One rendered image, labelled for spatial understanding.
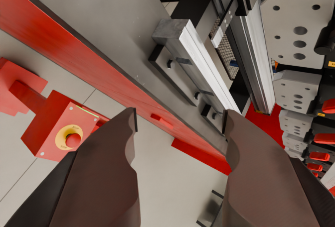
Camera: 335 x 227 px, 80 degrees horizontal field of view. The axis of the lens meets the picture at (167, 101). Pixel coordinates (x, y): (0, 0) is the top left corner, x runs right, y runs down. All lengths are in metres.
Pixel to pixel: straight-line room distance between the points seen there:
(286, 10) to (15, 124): 1.34
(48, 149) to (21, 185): 1.01
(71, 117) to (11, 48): 0.79
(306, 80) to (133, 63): 0.38
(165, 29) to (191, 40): 0.07
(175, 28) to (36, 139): 0.45
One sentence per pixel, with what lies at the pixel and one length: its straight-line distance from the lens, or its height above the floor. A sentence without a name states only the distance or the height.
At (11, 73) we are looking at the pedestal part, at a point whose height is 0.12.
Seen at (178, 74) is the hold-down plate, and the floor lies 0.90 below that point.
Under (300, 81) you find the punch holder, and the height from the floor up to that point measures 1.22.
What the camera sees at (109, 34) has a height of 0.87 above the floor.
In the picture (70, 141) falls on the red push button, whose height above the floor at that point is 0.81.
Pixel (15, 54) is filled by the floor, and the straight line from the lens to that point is 1.32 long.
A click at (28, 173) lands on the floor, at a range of 1.57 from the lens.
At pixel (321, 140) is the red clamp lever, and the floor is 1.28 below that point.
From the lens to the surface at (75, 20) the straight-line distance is 0.45.
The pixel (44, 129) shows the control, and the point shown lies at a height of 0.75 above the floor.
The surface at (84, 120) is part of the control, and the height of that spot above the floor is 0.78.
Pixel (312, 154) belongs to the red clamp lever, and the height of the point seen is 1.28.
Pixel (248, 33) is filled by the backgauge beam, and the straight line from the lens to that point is 0.84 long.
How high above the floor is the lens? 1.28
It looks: 38 degrees down
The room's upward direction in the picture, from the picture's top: 109 degrees clockwise
